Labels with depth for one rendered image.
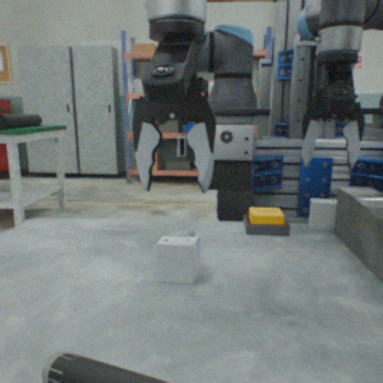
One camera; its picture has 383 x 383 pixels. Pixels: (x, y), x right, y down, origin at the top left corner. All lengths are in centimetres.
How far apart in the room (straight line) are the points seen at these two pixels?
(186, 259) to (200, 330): 12
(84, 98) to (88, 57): 59
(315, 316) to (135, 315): 20
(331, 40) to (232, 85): 43
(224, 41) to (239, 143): 31
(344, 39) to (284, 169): 47
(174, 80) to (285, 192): 80
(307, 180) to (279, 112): 30
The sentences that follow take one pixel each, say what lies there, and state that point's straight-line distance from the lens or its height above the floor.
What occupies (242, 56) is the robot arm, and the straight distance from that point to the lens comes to 114.
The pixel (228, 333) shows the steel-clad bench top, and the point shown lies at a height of 80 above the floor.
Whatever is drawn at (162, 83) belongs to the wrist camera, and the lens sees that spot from 40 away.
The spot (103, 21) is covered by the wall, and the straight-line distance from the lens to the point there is 641.
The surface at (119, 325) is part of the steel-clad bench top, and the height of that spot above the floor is 80.
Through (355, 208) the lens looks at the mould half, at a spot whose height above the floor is 87.
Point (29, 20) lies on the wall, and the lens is 688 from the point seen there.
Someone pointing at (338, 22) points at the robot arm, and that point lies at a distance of 77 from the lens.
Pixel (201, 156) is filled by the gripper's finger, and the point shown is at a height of 97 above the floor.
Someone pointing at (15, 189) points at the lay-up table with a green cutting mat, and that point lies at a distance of 343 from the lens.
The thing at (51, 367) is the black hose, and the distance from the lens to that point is 35.
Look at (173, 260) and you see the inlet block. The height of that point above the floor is 83.
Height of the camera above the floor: 102
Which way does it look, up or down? 12 degrees down
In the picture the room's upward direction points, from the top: straight up
